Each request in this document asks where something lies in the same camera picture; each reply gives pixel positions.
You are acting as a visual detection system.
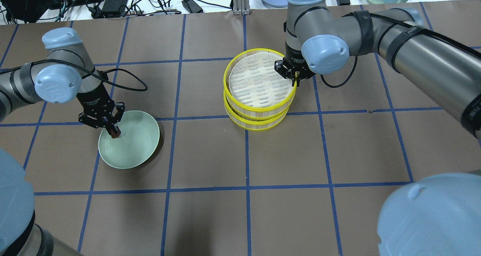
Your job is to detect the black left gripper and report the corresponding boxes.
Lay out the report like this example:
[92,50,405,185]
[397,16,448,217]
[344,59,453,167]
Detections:
[77,87,125,137]

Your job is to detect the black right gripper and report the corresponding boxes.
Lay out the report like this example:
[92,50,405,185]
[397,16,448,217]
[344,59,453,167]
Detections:
[274,45,315,88]

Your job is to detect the brown steamed bun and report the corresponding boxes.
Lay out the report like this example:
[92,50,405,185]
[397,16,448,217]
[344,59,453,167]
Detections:
[110,126,121,138]

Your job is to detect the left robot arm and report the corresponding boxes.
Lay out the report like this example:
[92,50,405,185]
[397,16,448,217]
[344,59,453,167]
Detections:
[0,27,125,256]

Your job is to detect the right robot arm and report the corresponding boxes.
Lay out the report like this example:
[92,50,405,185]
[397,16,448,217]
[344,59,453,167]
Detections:
[275,0,481,256]

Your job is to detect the yellow steamer basket centre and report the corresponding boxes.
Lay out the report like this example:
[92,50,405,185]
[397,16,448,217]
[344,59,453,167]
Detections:
[224,100,289,131]

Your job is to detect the light green plate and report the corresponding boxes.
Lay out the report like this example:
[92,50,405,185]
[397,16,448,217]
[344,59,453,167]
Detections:
[98,111,161,169]

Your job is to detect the black braided left cable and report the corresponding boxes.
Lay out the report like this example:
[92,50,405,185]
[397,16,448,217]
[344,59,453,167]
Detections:
[30,59,148,92]

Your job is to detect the aluminium frame post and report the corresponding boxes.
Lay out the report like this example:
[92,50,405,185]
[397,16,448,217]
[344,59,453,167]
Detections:
[232,0,251,15]

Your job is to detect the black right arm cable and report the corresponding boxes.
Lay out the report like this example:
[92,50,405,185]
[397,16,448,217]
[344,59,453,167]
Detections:
[320,12,481,88]

